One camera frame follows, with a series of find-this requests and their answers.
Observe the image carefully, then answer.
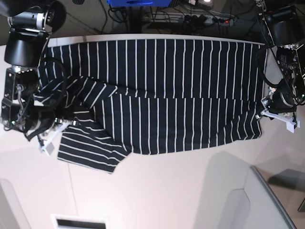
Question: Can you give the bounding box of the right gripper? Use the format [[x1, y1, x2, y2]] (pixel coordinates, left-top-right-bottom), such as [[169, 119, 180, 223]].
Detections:
[[24, 112, 71, 141]]

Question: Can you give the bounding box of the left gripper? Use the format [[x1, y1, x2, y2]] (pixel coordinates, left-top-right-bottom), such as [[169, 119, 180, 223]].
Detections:
[[261, 88, 296, 116]]

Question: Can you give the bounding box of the navy white striped t-shirt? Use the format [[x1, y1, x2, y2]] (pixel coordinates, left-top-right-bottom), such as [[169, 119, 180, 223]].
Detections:
[[46, 39, 267, 173]]

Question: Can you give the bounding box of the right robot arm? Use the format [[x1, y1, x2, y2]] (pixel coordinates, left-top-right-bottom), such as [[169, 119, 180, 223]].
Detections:
[[0, 0, 68, 141]]

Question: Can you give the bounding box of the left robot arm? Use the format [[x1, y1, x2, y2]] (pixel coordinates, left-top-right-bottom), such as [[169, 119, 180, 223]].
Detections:
[[255, 0, 305, 115]]

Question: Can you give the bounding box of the white panel left front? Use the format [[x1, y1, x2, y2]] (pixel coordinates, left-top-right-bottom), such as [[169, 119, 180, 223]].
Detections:
[[0, 179, 31, 229]]

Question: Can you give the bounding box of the white panel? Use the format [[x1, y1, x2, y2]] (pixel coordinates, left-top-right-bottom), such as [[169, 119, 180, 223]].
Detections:
[[193, 151, 296, 229], [0, 179, 31, 229]]

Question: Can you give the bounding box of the white slotted tray front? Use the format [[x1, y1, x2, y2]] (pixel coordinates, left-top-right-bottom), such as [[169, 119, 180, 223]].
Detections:
[[51, 214, 111, 229]]

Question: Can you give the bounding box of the white panel right front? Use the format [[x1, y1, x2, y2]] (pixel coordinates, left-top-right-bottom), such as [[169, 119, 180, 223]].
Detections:
[[193, 151, 296, 229]]

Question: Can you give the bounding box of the blue box under table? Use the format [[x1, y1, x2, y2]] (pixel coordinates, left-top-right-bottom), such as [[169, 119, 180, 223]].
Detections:
[[106, 0, 171, 7]]

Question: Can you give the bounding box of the white power strip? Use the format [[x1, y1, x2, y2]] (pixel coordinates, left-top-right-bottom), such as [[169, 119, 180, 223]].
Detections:
[[149, 12, 237, 26]]

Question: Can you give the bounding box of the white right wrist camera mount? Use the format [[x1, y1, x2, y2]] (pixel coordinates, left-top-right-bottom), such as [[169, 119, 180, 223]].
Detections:
[[37, 118, 78, 156]]

